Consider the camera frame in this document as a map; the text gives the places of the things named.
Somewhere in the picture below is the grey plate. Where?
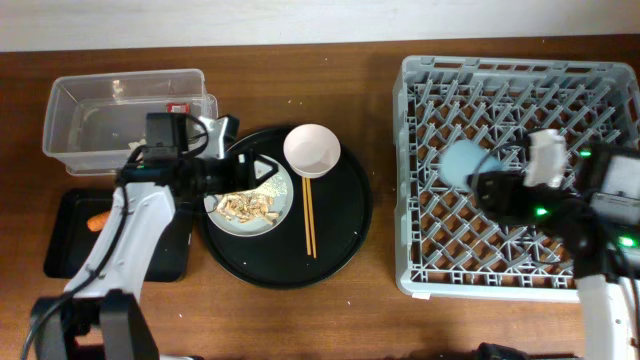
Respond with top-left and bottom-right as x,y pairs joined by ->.
203,155 -> 294,237

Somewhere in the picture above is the pile of white rice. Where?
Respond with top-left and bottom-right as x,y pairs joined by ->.
257,178 -> 288,198

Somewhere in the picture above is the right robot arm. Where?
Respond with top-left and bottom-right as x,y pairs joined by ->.
465,129 -> 639,359

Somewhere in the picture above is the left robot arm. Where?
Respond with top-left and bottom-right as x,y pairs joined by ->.
21,113 -> 278,359

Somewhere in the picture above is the clear plastic waste bin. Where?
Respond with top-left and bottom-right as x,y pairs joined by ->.
42,69 -> 218,176

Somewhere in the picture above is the blue cup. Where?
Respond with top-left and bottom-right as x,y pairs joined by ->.
438,140 -> 504,192

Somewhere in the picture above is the round black serving tray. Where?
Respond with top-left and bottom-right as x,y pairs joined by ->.
200,126 -> 373,289

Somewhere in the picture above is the wooden chopstick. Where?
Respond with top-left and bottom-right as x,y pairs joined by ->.
301,177 -> 312,256
305,178 -> 317,259

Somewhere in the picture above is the red snack wrapper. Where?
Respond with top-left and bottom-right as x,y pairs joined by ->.
166,103 -> 190,114

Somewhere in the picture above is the orange carrot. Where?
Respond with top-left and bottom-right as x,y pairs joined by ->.
87,211 -> 111,232

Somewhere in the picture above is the black rectangular tray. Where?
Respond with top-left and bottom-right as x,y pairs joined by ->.
43,189 -> 194,283

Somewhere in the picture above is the white tissue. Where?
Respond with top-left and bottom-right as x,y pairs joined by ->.
128,139 -> 146,150

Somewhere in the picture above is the grey dishwasher rack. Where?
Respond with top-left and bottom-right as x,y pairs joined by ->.
393,56 -> 639,303

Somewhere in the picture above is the pink bowl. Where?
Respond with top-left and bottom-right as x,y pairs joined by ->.
283,124 -> 341,179

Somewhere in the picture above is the pile of peanut shells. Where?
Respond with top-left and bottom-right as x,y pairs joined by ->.
214,192 -> 280,225

